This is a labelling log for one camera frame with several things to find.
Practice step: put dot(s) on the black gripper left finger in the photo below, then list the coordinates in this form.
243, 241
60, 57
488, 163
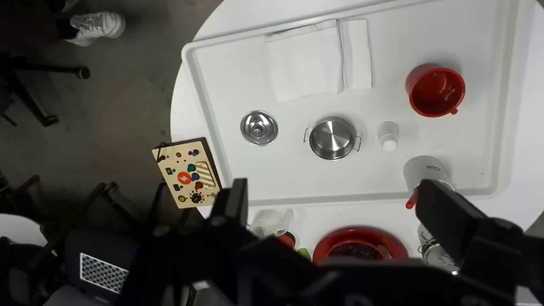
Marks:
233, 202

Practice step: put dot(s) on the small silver pot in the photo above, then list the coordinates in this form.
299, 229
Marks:
332, 137

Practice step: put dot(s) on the wooden colourful toy board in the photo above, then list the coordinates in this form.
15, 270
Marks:
187, 171

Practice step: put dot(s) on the black chair base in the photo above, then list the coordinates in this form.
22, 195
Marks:
34, 85

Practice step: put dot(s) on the clear glass cup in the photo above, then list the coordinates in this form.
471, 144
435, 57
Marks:
272, 221

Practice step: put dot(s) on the red plastic cup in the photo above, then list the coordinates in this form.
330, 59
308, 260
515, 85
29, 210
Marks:
435, 90

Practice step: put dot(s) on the small white shaker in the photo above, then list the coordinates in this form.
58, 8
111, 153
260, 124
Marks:
388, 134

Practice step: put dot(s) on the large white tray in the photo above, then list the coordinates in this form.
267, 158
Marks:
238, 73

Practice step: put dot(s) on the white crumpled cloth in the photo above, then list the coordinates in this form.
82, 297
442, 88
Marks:
97, 25

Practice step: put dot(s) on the silver metal canister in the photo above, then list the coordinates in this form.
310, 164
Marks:
434, 248

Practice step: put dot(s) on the black box with mesh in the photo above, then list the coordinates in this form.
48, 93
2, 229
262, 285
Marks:
102, 265

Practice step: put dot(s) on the red plate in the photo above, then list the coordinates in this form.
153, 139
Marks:
357, 243

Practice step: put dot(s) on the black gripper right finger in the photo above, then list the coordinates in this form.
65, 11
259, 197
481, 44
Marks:
444, 217

